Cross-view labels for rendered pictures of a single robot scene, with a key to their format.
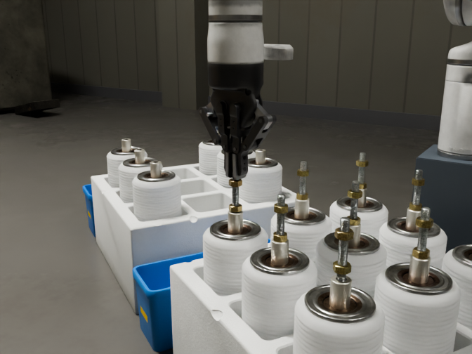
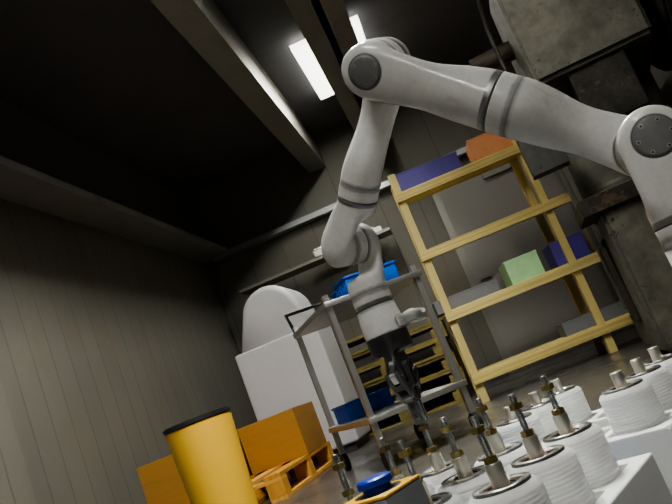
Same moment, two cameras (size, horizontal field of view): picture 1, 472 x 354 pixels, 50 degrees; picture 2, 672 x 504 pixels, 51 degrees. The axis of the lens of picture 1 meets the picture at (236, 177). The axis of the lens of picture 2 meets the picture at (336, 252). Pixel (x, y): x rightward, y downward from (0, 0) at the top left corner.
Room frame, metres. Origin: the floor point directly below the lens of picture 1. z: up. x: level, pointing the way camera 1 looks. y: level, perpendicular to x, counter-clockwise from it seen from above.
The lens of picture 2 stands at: (0.13, -1.10, 0.42)
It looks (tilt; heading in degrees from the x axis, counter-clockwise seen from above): 11 degrees up; 64
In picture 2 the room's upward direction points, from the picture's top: 22 degrees counter-clockwise
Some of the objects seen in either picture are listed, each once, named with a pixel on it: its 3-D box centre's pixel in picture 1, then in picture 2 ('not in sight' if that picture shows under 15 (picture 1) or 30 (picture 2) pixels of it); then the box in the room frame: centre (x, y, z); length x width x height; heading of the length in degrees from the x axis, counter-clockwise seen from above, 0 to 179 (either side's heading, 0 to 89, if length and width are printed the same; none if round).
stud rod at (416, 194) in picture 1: (416, 194); (522, 420); (0.70, -0.26, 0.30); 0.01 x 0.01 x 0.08
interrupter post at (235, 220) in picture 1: (235, 221); (437, 461); (0.70, 0.00, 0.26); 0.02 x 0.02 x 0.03
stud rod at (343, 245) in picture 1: (343, 251); (343, 480); (0.49, -0.11, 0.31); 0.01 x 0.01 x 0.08
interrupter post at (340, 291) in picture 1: (340, 292); not in sight; (0.49, -0.11, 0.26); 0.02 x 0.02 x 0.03
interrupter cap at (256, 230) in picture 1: (235, 230); (440, 469); (0.70, 0.00, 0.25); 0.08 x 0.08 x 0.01
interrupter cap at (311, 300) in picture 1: (339, 303); not in sight; (0.49, -0.11, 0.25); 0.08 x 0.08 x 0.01
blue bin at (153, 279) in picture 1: (218, 291); not in sight; (0.86, 0.03, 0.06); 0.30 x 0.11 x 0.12; 117
